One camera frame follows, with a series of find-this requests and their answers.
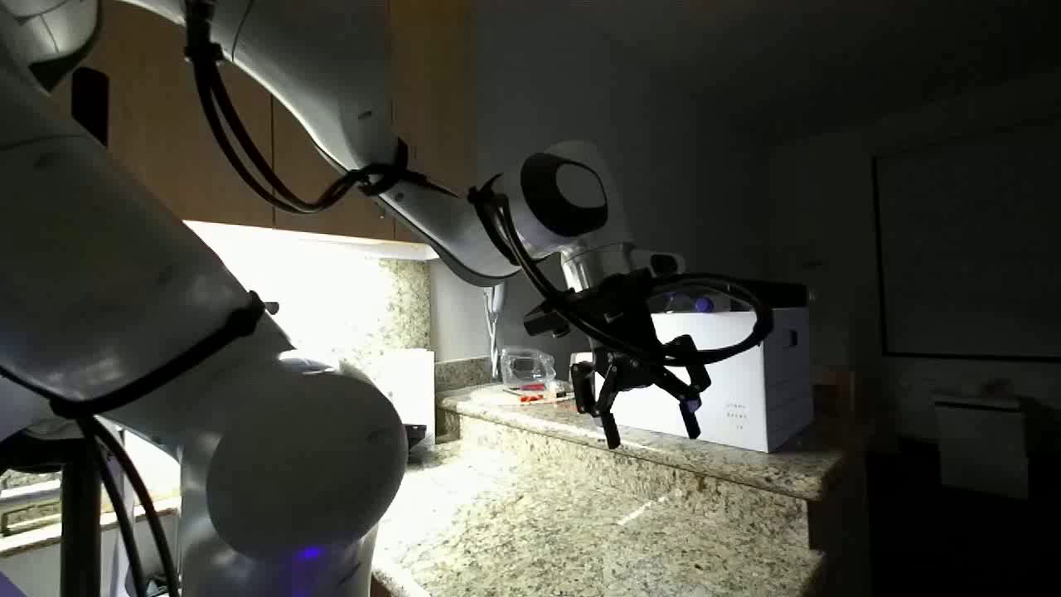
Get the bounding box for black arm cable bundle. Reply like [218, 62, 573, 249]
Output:
[178, 0, 777, 373]

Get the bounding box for wall whiteboard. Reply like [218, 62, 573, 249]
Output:
[871, 117, 1061, 364]

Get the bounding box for wooden wall cabinets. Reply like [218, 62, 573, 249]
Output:
[66, 0, 481, 247]

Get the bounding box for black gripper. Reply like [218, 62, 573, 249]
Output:
[567, 272, 713, 450]

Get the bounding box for white cardboard box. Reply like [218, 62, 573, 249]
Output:
[610, 305, 818, 459]

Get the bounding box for black vertical pole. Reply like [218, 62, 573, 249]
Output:
[56, 439, 110, 597]

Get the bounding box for white bin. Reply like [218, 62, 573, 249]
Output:
[932, 392, 1035, 500]

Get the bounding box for clear plastic container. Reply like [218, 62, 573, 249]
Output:
[501, 345, 563, 406]

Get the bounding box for white countertop appliance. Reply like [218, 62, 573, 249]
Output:
[363, 345, 440, 450]

